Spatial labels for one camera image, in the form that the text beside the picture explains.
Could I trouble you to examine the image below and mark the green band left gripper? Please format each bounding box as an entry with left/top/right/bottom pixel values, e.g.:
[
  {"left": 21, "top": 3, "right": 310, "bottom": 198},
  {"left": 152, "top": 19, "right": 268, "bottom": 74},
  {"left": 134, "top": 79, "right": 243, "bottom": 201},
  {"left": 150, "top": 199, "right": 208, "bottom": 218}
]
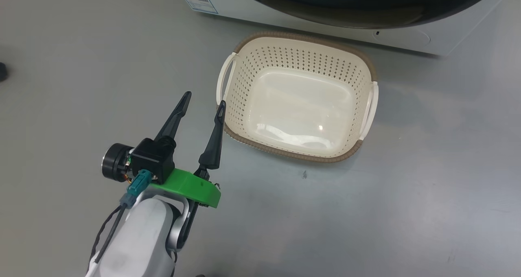
[{"left": 102, "top": 91, "right": 227, "bottom": 209}]

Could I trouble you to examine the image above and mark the cream perforated laundry basket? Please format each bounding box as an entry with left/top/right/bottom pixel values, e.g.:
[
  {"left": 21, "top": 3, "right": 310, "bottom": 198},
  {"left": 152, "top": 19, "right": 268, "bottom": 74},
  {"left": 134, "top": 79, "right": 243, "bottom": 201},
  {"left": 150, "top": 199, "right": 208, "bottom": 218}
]
[{"left": 216, "top": 31, "right": 379, "bottom": 163}]

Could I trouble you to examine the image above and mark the white washing machine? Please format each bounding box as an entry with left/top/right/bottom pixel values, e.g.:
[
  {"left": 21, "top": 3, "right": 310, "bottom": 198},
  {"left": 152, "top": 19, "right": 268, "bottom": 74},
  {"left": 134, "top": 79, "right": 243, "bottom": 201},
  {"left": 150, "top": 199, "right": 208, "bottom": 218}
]
[{"left": 174, "top": 0, "right": 517, "bottom": 57}]

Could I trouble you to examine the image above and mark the blue energy label sticker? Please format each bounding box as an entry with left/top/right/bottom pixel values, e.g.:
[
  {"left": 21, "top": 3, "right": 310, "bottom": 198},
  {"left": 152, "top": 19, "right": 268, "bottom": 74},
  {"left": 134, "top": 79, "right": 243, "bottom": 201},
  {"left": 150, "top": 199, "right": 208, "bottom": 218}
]
[{"left": 176, "top": 0, "right": 219, "bottom": 15}]

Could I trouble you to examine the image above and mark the black cable with teal connector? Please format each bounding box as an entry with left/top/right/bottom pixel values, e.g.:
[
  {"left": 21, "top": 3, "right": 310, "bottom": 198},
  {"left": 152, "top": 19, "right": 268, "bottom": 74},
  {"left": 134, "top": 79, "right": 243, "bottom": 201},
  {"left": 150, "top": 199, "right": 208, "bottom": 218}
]
[{"left": 94, "top": 169, "right": 153, "bottom": 264}]

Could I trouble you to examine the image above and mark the thin black braided cable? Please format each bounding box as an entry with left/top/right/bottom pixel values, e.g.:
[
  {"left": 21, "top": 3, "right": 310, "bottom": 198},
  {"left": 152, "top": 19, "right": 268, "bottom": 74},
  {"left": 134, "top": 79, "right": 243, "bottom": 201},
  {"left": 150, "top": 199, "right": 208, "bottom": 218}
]
[{"left": 89, "top": 206, "right": 122, "bottom": 265}]

